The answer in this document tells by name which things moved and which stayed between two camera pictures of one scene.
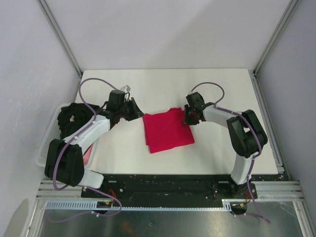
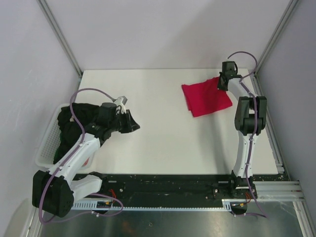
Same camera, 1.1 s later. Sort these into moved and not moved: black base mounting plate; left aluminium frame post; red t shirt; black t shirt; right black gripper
Moved: right black gripper; red t shirt
Not moved: black base mounting plate; left aluminium frame post; black t shirt
